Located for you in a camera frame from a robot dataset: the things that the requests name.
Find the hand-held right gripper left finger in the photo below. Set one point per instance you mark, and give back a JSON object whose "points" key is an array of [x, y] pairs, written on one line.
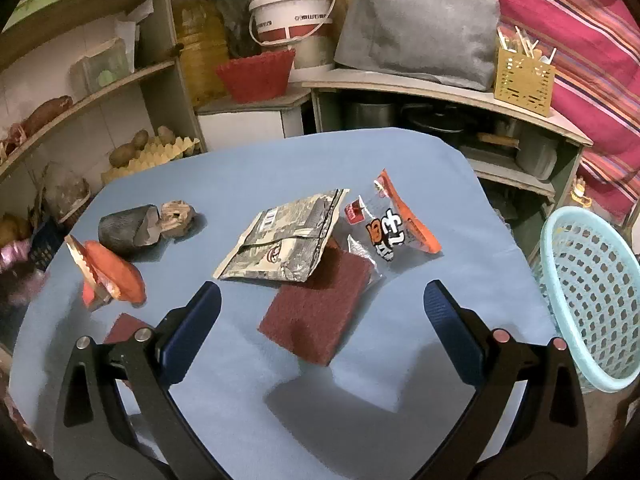
{"points": [[195, 330]]}

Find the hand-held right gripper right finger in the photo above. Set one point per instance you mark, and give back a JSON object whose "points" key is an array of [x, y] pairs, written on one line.
{"points": [[450, 330]]}

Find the small dark red scouring pad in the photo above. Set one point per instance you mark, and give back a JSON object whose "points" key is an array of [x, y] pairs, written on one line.
{"points": [[122, 327]]}

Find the orange snack packet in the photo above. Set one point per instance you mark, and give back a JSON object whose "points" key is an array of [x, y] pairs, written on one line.
{"points": [[115, 270]]}

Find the orange clear snack wrapper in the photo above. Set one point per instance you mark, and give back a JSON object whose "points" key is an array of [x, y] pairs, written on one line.
{"points": [[400, 230]]}

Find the silver printed snack bag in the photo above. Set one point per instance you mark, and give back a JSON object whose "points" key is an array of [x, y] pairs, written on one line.
{"points": [[280, 240]]}

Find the dark grey mesh pouch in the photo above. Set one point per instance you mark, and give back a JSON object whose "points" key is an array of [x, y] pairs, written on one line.
{"points": [[120, 230]]}

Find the large dark red scouring pad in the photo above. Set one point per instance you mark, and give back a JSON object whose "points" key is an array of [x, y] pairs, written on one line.
{"points": [[320, 310]]}

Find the light blue plastic basket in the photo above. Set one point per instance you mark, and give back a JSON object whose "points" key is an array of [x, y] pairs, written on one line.
{"points": [[590, 300]]}

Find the blue tablecloth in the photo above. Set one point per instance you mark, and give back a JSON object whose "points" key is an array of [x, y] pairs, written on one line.
{"points": [[250, 175]]}

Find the dark blue crate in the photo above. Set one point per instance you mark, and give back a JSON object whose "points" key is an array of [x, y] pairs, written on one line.
{"points": [[45, 245]]}

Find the yellow egg tray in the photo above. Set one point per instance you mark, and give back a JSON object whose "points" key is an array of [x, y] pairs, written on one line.
{"points": [[150, 157]]}

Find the brown potato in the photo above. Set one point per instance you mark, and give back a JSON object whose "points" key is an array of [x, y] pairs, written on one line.
{"points": [[122, 155], [140, 138], [166, 135]]}

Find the plastic covered bowl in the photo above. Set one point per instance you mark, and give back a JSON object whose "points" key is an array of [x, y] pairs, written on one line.
{"points": [[62, 190]]}

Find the grey metal pot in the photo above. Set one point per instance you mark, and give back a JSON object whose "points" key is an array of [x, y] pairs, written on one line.
{"points": [[537, 157]]}

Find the black pot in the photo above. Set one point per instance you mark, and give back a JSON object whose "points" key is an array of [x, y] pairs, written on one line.
{"points": [[440, 120]]}

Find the yellowish produce pile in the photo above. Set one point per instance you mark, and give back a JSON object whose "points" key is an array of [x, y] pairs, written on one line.
{"points": [[12, 225]]}

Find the small white cabinet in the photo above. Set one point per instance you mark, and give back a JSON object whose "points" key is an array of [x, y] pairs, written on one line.
{"points": [[245, 120]]}

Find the steel pot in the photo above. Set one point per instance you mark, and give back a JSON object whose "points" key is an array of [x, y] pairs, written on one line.
{"points": [[370, 115]]}

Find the wooden cabinet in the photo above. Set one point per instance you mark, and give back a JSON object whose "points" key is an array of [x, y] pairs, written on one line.
{"points": [[450, 95]]}

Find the wooden shelf unit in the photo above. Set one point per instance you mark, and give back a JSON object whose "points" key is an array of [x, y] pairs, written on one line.
{"points": [[75, 105]]}

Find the yellow utensil holder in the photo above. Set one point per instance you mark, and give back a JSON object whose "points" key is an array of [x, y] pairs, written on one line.
{"points": [[522, 80]]}

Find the red fluted basket bowl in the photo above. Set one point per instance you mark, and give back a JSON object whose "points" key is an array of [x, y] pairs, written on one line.
{"points": [[255, 75]]}

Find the sweet potato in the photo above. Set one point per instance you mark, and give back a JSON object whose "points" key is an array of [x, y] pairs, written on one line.
{"points": [[45, 112]]}

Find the clear plastic container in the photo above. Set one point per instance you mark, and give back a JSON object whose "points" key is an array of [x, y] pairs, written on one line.
{"points": [[100, 67]]}

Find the large cooking oil bottle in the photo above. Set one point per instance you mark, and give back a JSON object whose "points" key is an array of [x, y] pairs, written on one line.
{"points": [[200, 45]]}

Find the bundle of chopsticks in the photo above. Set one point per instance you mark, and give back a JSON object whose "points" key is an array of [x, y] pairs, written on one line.
{"points": [[520, 40]]}

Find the red striped curtain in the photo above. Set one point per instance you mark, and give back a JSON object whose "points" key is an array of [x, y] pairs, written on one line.
{"points": [[575, 35]]}

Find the white plastic bucket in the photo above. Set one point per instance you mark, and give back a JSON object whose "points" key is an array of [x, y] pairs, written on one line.
{"points": [[290, 15]]}

